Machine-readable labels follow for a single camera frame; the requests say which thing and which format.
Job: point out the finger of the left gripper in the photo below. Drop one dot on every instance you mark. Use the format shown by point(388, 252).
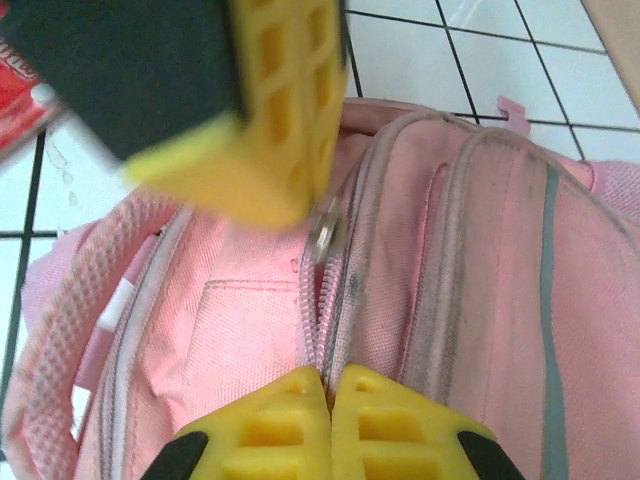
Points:
point(324, 100)
point(150, 75)

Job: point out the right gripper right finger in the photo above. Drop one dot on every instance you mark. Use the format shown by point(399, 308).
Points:
point(390, 430)

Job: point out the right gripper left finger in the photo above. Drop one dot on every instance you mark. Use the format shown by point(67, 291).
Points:
point(280, 430)

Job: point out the red tissue packet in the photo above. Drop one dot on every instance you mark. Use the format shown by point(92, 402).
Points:
point(15, 100)

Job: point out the pink backpack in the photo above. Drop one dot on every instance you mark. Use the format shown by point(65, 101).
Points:
point(475, 300)

